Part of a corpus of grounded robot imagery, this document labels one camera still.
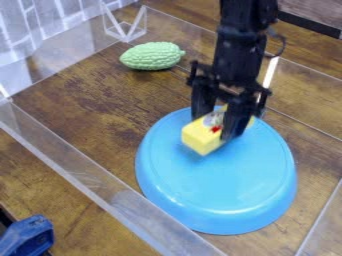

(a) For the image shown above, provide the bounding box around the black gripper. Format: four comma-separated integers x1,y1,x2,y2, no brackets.
188,25,272,141

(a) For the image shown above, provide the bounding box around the yellow butter brick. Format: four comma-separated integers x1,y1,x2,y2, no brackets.
181,104,257,157

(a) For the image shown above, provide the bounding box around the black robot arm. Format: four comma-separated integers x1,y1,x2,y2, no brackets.
188,0,279,142

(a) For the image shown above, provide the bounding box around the blue round tray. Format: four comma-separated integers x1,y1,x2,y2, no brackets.
136,108,299,235

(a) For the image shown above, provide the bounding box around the green bumpy gourd toy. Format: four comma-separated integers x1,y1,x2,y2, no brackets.
120,42,186,71

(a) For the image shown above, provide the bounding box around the blue clamp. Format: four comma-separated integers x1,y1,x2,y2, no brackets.
0,214,55,256

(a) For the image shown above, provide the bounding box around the black cable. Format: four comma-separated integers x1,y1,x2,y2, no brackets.
265,28,288,59

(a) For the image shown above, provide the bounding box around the clear acrylic corner bracket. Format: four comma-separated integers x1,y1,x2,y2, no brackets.
102,3,148,43

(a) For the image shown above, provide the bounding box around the clear acrylic enclosure wall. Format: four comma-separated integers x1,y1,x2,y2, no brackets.
0,0,342,256

